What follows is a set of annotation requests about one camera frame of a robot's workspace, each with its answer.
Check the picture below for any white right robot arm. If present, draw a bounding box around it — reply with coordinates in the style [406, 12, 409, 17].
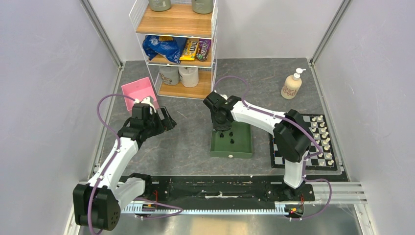
[203, 92, 314, 200]

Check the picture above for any green jar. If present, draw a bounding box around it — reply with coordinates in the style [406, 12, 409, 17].
[191, 0, 213, 14]
[148, 0, 171, 12]

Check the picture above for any blue snack bag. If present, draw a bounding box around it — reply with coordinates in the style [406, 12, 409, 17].
[142, 35, 187, 64]

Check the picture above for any white chess pieces row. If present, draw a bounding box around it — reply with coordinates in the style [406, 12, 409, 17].
[307, 115, 336, 170]

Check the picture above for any yellow candy bag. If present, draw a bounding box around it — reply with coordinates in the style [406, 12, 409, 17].
[180, 38, 199, 61]

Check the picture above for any cream soap pump bottle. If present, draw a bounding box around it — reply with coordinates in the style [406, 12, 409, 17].
[281, 68, 306, 99]

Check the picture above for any green jar right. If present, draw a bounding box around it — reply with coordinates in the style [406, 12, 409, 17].
[191, 0, 213, 14]

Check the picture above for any white toilet paper roll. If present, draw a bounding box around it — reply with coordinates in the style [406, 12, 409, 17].
[179, 67, 199, 88]

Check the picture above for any brown candy bag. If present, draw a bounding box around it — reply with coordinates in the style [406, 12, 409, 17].
[195, 39, 211, 61]

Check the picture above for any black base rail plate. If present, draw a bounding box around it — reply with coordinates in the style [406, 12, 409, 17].
[91, 173, 351, 205]

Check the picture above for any green jar left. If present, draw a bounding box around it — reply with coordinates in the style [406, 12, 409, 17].
[148, 0, 171, 12]

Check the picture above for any pink plastic box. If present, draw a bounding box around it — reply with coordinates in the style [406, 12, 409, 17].
[121, 77, 160, 109]

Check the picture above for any white wire wooden shelf rack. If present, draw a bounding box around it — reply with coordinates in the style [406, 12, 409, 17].
[129, 0, 218, 99]

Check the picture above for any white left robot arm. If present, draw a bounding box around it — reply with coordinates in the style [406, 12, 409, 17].
[72, 103, 176, 231]

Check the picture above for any grey patterned mug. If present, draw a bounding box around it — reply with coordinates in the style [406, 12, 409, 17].
[159, 66, 180, 86]

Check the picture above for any black and white chessboard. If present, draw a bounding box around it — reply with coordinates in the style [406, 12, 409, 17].
[269, 114, 337, 171]

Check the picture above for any green plastic tray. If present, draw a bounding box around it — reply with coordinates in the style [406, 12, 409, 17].
[209, 122, 253, 159]

